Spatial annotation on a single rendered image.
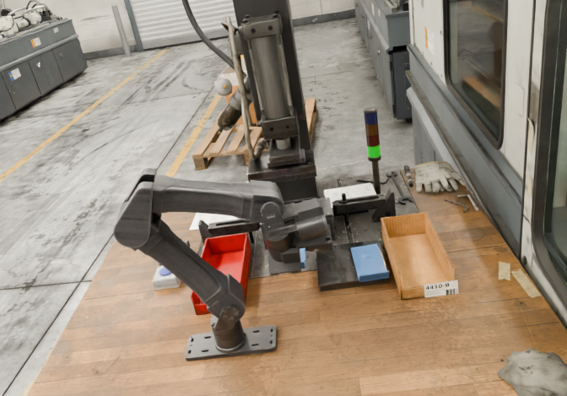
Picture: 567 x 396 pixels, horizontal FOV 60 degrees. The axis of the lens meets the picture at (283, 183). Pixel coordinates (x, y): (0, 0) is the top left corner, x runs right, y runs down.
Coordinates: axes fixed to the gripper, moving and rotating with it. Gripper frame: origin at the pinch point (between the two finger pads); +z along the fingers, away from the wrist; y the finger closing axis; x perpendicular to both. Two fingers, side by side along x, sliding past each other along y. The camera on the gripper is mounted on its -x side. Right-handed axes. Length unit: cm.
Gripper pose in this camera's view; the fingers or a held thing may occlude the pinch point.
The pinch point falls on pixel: (288, 265)
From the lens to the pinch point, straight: 114.9
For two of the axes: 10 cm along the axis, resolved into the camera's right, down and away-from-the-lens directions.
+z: 1.3, 5.2, 8.5
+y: -0.7, -8.5, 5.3
